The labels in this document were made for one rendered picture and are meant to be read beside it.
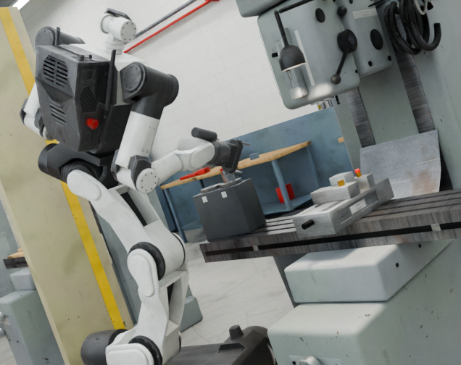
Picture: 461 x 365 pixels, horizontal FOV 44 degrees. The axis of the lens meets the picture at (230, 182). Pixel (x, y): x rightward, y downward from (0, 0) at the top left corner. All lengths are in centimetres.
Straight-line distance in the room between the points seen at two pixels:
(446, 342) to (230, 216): 86
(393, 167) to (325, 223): 53
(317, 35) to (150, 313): 104
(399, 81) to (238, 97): 574
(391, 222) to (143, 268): 77
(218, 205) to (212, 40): 588
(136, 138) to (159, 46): 708
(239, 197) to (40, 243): 129
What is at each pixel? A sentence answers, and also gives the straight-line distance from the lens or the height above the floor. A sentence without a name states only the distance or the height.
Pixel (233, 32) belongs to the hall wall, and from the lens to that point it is 766.
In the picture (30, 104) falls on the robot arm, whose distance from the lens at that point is 204.
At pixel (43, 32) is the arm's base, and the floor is 180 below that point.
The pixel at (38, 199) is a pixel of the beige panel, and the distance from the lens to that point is 307.
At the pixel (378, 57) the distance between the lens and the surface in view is 195.
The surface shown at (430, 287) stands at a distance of 188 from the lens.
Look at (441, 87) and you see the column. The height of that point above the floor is 122.
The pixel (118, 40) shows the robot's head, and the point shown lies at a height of 169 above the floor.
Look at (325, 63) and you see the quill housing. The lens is 173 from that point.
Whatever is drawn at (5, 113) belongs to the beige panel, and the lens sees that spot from 310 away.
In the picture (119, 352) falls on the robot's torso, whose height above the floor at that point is 72.
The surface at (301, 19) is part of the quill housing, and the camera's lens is 174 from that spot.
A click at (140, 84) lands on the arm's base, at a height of 151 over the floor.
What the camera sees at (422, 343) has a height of 54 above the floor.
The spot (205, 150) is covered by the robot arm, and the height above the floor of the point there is 128.
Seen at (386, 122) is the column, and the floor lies 116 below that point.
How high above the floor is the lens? 131
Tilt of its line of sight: 5 degrees down
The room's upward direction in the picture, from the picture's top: 19 degrees counter-clockwise
